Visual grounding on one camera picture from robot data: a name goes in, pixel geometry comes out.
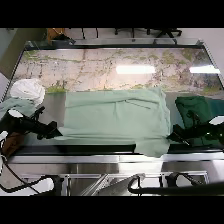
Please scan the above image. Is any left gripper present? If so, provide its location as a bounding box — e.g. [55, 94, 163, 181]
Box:
[36, 121, 64, 141]

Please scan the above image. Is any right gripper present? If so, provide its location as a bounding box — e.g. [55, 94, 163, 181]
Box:
[166, 123, 193, 146]

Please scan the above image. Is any dark green garment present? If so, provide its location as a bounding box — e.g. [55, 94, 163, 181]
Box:
[174, 95, 224, 148]

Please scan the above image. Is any brown garment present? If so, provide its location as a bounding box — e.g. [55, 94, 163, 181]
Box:
[2, 131, 25, 159]

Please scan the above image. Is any pale green garment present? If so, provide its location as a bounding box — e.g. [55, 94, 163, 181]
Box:
[0, 97, 37, 121]

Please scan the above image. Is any white garment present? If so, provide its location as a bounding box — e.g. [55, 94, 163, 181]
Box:
[9, 78, 47, 107]

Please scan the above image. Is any pale green T-shirt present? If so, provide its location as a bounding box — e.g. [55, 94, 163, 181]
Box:
[53, 86, 173, 159]

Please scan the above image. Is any black office chair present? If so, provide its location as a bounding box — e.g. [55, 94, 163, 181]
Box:
[153, 27, 183, 40]

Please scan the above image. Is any black cable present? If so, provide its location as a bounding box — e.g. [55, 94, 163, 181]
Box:
[0, 139, 45, 195]

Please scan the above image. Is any silver frame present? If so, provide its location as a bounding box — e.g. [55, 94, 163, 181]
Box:
[0, 151, 224, 197]

